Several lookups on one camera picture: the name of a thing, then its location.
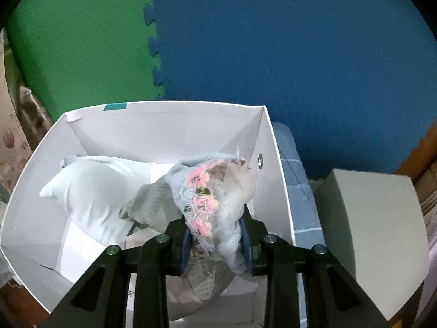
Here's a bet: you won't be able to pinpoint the light blue floral lace underwear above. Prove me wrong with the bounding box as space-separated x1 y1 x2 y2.
165 148 258 274

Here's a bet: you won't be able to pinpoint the cardboard sheets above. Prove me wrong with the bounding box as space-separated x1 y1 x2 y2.
413 167 437 216

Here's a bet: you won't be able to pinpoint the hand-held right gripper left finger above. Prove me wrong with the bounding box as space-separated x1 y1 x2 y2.
44 217 193 328

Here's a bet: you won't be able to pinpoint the green foam mat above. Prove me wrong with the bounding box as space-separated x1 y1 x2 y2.
5 0 168 122

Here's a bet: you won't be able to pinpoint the white cardboard box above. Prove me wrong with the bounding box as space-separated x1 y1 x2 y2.
0 101 306 328

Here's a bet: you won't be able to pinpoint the grey ribbed underwear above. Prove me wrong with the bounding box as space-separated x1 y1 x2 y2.
118 181 183 233

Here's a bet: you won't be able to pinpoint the blue foam mat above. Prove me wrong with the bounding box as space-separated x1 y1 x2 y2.
138 0 437 180

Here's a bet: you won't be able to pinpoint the white smooth underwear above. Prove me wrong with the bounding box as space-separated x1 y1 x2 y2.
39 155 171 247

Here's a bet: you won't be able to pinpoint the wooden door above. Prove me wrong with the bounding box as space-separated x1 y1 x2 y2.
392 119 437 178

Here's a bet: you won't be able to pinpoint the grey box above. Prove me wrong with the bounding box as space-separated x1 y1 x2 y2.
312 168 431 322

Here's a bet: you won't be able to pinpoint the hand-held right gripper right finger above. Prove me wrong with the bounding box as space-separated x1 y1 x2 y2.
239 205 391 328

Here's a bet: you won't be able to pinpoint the floral beige curtain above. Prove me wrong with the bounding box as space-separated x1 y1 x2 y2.
0 31 55 199

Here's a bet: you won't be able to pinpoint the blue checked cloth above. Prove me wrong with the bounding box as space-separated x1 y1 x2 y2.
271 122 323 247

